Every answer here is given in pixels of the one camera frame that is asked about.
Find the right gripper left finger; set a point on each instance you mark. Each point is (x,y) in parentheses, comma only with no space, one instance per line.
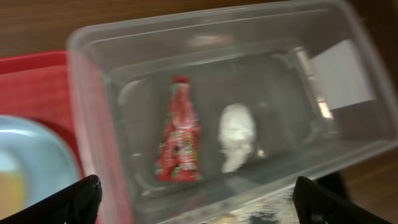
(78,203)

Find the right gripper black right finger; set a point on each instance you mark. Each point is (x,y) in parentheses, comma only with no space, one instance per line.
(316,204)

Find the yellow plastic cup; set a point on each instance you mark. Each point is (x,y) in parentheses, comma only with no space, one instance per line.
(13,193)

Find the white napkin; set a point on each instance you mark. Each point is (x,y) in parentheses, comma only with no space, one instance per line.
(237,133)

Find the red candy wrapper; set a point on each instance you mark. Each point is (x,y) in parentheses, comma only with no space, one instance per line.
(178,159)

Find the black waste tray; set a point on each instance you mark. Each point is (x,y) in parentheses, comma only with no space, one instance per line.
(335,183)

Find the spilled rice and food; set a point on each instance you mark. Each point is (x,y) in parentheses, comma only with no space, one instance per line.
(277,208)

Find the light blue plate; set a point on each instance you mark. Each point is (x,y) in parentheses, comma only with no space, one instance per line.
(45,160)

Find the red plastic tray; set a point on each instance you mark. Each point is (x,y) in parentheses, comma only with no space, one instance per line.
(36,86)

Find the clear plastic bin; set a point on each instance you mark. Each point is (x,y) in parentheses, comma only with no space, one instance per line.
(307,70)

